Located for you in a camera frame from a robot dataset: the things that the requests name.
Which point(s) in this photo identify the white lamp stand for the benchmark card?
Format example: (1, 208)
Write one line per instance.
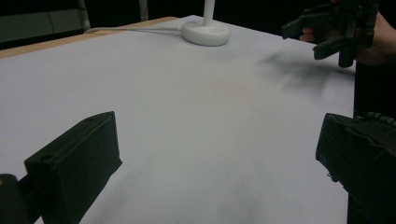
(206, 29)

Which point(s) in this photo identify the grey metal stand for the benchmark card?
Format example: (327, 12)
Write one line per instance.
(83, 14)

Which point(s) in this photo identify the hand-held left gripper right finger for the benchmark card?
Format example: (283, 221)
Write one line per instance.
(358, 158)

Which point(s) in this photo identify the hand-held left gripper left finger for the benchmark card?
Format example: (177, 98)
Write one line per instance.
(74, 161)

